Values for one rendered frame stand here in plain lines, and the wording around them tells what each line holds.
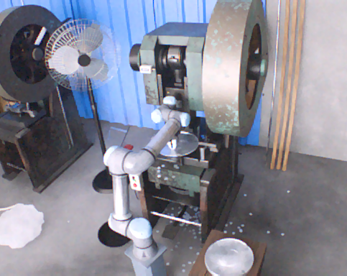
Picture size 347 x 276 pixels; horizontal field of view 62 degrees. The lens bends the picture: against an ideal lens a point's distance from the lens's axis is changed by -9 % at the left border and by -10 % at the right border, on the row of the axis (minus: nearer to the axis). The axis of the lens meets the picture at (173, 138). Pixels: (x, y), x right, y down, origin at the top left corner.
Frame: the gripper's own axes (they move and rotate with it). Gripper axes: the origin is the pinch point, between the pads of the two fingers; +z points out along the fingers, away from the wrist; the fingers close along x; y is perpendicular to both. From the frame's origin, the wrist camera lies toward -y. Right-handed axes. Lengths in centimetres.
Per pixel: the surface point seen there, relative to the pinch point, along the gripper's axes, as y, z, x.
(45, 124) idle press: 29, 23, 151
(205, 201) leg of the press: -9.5, 30.9, -25.1
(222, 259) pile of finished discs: -43, 42, -48
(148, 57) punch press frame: 7, -59, 14
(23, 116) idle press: 18, 9, 167
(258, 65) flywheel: 14, -57, -51
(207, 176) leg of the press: -1.7, 15.6, -24.1
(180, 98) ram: 11.8, -30.6, -2.9
